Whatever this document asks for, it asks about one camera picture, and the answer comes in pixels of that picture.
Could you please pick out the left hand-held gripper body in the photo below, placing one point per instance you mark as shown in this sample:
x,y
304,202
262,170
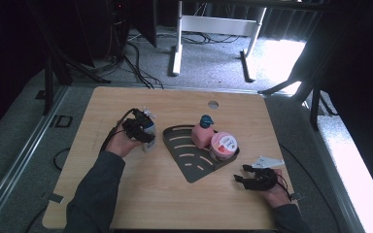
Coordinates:
x,y
132,127

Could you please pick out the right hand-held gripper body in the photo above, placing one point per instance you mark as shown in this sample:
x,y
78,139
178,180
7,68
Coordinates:
x,y
267,179

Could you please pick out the white bottle with blue cap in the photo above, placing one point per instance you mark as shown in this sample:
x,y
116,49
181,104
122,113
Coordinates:
x,y
149,128

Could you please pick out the pink jar with white lid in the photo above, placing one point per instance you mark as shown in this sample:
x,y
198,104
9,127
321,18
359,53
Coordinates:
x,y
224,147

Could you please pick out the black slotted corner shelf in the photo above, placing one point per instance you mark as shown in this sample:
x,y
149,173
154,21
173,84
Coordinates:
x,y
187,161

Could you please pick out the pink bottle with blue cap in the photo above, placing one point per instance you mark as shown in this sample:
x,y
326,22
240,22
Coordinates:
x,y
201,137

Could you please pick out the person's right hand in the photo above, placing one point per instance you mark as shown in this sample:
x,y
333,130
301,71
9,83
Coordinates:
x,y
280,194

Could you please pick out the person's left hand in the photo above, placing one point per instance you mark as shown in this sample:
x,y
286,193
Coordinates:
x,y
119,145

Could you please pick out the black metal stand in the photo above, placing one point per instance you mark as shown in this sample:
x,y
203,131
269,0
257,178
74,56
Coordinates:
x,y
314,103
50,74

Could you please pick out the dark computer tower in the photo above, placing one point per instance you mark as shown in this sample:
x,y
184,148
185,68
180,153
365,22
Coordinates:
x,y
103,29

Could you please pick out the aluminium floor rail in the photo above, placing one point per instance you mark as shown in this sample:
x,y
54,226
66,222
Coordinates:
x,y
333,168
22,152

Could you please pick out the black rectangular floor bracket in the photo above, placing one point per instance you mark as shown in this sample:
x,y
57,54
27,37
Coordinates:
x,y
61,121

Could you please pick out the white desk frame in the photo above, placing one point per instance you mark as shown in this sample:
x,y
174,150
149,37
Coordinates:
x,y
218,25

